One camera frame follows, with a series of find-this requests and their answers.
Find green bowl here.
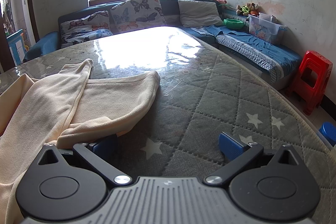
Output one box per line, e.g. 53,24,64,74
224,18,244,29

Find light blue cabinet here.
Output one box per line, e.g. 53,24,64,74
7,29,29,59

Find red plastic stool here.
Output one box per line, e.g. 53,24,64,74
286,50,333,116

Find brown plush toys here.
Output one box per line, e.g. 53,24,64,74
236,2,260,17

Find large butterfly print pillow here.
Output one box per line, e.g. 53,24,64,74
110,0,166,32

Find blue sofa sheet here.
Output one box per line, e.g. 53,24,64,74
184,25,302,67

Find grey pillow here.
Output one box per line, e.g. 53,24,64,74
178,0,224,28

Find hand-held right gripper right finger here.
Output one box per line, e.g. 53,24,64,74
205,132,302,186

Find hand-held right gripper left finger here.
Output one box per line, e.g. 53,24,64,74
37,135,132,187

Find cream garment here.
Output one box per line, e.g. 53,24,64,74
0,58,161,224

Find clear plastic storage box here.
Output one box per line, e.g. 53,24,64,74
247,13,286,45

